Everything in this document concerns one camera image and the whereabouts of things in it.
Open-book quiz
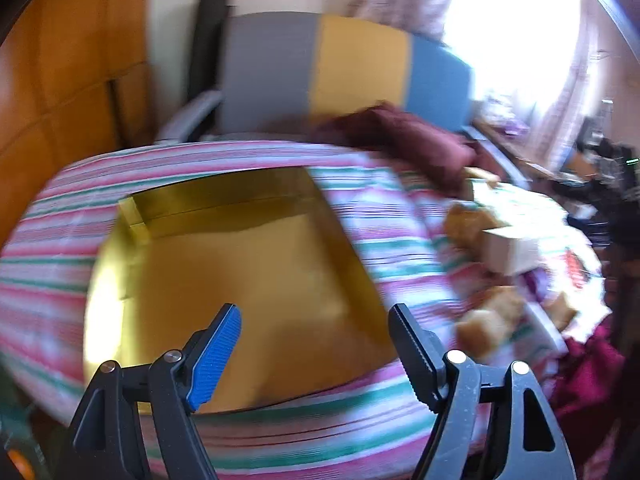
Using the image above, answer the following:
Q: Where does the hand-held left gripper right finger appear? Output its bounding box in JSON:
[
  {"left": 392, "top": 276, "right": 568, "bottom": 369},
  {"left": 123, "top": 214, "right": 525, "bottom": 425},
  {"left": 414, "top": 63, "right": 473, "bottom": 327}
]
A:
[{"left": 388, "top": 304, "right": 576, "bottom": 480}]

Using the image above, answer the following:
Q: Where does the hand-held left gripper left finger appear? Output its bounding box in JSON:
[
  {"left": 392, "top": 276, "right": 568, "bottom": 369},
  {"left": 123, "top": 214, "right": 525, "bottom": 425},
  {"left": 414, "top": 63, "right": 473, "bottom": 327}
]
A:
[{"left": 65, "top": 303, "right": 243, "bottom": 480}]

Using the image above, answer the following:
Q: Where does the gold and maroon cardboard box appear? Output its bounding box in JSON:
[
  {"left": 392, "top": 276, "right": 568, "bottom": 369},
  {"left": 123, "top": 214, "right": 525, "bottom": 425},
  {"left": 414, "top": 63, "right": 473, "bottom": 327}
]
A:
[{"left": 84, "top": 166, "right": 401, "bottom": 416}]

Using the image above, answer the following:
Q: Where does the pink green striped sheet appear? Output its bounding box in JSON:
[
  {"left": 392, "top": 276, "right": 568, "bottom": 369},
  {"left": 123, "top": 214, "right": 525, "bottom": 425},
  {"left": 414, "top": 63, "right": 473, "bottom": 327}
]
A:
[{"left": 0, "top": 140, "right": 616, "bottom": 480}]

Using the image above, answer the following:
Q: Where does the tan snack packet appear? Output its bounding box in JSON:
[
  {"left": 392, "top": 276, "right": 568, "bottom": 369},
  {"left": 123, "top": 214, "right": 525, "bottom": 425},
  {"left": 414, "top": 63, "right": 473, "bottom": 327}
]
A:
[
  {"left": 445, "top": 202, "right": 501, "bottom": 251},
  {"left": 542, "top": 292, "right": 578, "bottom": 331}
]

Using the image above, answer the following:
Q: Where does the wooden side table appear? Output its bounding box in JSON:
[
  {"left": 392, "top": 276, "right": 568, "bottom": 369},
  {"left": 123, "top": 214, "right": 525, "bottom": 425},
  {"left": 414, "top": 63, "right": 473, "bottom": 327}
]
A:
[{"left": 472, "top": 115, "right": 581, "bottom": 183}]

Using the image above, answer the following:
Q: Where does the tall white carton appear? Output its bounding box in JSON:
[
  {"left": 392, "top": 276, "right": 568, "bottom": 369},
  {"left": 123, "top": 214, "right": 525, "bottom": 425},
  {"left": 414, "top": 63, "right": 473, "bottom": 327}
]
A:
[{"left": 480, "top": 227, "right": 543, "bottom": 276}]

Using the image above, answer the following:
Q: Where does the small green white box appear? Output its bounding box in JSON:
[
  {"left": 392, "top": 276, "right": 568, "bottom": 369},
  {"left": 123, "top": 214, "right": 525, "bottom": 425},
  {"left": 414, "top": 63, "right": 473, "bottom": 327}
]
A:
[{"left": 520, "top": 305, "right": 568, "bottom": 357}]

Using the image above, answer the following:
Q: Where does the magenta cloth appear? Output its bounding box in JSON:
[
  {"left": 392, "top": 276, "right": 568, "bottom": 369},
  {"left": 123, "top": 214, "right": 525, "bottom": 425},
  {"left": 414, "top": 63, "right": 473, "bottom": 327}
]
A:
[{"left": 550, "top": 320, "right": 640, "bottom": 441}]

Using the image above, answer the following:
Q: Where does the maroon padded jacket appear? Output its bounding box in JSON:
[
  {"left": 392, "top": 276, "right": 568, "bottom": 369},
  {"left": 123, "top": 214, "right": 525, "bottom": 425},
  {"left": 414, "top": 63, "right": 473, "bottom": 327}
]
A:
[{"left": 310, "top": 102, "right": 496, "bottom": 196}]

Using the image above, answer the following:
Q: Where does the grey yellow blue chair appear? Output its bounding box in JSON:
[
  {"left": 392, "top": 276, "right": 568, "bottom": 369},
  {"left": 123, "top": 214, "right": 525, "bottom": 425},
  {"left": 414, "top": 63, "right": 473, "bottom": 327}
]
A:
[{"left": 155, "top": 10, "right": 531, "bottom": 191}]

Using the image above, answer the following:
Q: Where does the orange wooden wardrobe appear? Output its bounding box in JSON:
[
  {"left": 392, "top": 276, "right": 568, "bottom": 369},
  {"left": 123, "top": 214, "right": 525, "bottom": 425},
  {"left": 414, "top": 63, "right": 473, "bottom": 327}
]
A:
[{"left": 0, "top": 0, "right": 156, "bottom": 256}]

